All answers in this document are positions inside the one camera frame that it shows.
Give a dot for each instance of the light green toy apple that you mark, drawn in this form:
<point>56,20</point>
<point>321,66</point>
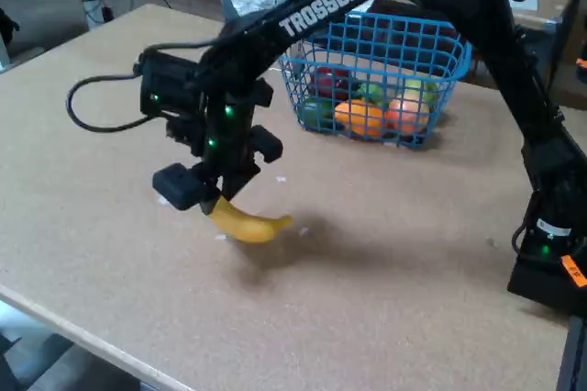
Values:
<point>424,90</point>

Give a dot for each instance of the brown wooden workbench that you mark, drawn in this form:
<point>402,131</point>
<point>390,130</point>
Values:
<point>541,19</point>

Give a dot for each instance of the black power adapter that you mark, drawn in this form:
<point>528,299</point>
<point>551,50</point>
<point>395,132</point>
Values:
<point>107,14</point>

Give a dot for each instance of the small green toy fruit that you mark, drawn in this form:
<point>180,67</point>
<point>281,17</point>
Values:
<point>373,93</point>

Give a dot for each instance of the red toy pomegranate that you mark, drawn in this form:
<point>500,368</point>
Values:
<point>328,81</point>

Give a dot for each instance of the round dark green toy fruit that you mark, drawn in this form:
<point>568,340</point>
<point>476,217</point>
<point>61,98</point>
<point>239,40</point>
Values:
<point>316,112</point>

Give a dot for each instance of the black metal frame post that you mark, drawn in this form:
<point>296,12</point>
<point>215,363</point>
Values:
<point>575,359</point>

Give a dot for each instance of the orange label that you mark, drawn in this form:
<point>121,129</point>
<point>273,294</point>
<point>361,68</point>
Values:
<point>574,269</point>

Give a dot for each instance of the black camera box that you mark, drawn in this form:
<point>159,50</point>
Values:
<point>169,83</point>

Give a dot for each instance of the pink orange toy fruit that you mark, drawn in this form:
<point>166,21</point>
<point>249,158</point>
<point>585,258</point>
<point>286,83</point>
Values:
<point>408,115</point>

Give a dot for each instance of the yellow toy banana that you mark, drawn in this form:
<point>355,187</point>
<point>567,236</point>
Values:
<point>252,228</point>

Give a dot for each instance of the black chair part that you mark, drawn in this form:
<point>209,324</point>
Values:
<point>7,26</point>

